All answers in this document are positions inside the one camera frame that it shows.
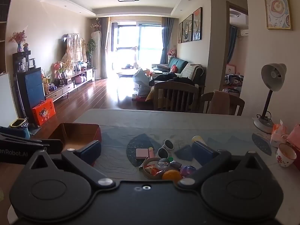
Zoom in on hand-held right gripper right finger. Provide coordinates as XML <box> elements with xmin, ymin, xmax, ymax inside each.
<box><xmin>177</xmin><ymin>141</ymin><xmax>270</xmax><ymax>189</ymax></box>

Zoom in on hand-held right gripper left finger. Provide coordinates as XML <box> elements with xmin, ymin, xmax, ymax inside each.
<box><xmin>25</xmin><ymin>140</ymin><xmax>116</xmax><ymax>189</ymax></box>

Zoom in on yellow plastic bottle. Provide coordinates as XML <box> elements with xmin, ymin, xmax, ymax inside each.
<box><xmin>192</xmin><ymin>135</ymin><xmax>208</xmax><ymax>147</ymax></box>

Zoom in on red storage box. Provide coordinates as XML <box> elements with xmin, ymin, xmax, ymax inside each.
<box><xmin>48</xmin><ymin>123</ymin><xmax>102</xmax><ymax>153</ymax></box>

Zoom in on purple toy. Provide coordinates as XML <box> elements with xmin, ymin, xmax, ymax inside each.
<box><xmin>180</xmin><ymin>166</ymin><xmax>196</xmax><ymax>178</ymax></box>

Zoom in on white sunglasses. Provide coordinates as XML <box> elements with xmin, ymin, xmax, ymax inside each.
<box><xmin>157</xmin><ymin>140</ymin><xmax>174</xmax><ymax>159</ymax></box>

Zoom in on orange fruit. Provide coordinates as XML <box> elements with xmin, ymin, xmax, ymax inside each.
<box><xmin>162</xmin><ymin>170</ymin><xmax>182</xmax><ymax>183</ymax></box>

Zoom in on teal trash bin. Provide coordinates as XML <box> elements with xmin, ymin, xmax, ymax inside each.
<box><xmin>10</xmin><ymin>118</ymin><xmax>31</xmax><ymax>139</ymax></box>

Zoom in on orange gift box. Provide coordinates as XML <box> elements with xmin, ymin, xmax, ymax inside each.
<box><xmin>32</xmin><ymin>98</ymin><xmax>56</xmax><ymax>126</ymax></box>

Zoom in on beige towel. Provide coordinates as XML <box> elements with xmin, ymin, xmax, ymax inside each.
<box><xmin>207</xmin><ymin>90</ymin><xmax>230</xmax><ymax>115</ymax></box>

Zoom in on white cabinet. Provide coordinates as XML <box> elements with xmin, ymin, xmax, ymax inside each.
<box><xmin>0</xmin><ymin>73</ymin><xmax>19</xmax><ymax>128</ymax></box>

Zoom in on wooden slatted chair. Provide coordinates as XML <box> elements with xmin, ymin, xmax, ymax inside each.
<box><xmin>153</xmin><ymin>82</ymin><xmax>200</xmax><ymax>112</ymax></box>

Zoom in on black cabinet blue front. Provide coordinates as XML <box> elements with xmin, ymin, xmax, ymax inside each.
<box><xmin>13</xmin><ymin>52</ymin><xmax>45</xmax><ymax>120</ymax></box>

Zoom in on wooden tv stand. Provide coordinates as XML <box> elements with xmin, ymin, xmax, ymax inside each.
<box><xmin>44</xmin><ymin>68</ymin><xmax>95</xmax><ymax>102</ymax></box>

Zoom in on pink tissue pack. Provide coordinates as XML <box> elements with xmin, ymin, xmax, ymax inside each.
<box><xmin>269</xmin><ymin>119</ymin><xmax>289</xmax><ymax>148</ymax></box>

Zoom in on white mug red print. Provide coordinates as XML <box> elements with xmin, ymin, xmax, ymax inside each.
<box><xmin>276</xmin><ymin>143</ymin><xmax>297</xmax><ymax>168</ymax></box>

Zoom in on low coffee table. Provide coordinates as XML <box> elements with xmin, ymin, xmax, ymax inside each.
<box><xmin>116</xmin><ymin>68</ymin><xmax>141</xmax><ymax>78</ymax></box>

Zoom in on teal sofa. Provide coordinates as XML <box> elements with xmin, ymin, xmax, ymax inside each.
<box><xmin>152</xmin><ymin>57</ymin><xmax>207</xmax><ymax>88</ymax></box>

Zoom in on white standing air conditioner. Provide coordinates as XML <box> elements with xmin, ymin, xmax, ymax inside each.
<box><xmin>91</xmin><ymin>31</ymin><xmax>103</xmax><ymax>80</ymax></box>

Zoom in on grey desk lamp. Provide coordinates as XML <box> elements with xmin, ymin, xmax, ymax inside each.
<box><xmin>253</xmin><ymin>63</ymin><xmax>287</xmax><ymax>134</ymax></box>

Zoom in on green potted plant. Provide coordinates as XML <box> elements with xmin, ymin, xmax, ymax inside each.
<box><xmin>86</xmin><ymin>39</ymin><xmax>97</xmax><ymax>69</ymax></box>

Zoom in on grey blue curtain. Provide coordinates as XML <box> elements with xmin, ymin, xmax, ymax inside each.
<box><xmin>160</xmin><ymin>17</ymin><xmax>174</xmax><ymax>64</ymax></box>
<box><xmin>98</xmin><ymin>17</ymin><xmax>110</xmax><ymax>79</ymax></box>

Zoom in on cloth covered television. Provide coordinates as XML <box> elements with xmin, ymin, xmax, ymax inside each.
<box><xmin>62</xmin><ymin>33</ymin><xmax>88</xmax><ymax>62</ymax></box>

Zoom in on vase with pink flowers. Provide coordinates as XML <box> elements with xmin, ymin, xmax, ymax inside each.
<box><xmin>9</xmin><ymin>30</ymin><xmax>27</xmax><ymax>52</ymax></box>

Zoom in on medium framed painting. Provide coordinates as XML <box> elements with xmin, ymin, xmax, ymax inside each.
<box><xmin>182</xmin><ymin>13</ymin><xmax>194</xmax><ymax>43</ymax></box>

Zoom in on large framed painting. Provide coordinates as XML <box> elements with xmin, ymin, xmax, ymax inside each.
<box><xmin>192</xmin><ymin>7</ymin><xmax>203</xmax><ymax>41</ymax></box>

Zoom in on gold framed picture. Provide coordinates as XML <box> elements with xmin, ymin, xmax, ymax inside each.
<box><xmin>263</xmin><ymin>0</ymin><xmax>293</xmax><ymax>31</ymax></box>

